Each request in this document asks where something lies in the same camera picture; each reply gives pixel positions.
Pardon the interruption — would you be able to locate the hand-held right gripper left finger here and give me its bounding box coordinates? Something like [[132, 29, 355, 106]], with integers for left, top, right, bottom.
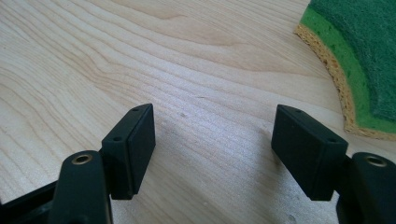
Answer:
[[101, 103, 157, 201]]

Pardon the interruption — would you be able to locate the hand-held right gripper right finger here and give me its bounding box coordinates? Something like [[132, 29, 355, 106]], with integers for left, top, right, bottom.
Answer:
[[270, 104, 349, 202]]

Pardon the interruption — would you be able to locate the green scouring sponge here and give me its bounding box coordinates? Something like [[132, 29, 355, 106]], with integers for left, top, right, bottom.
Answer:
[[293, 0, 396, 142]]

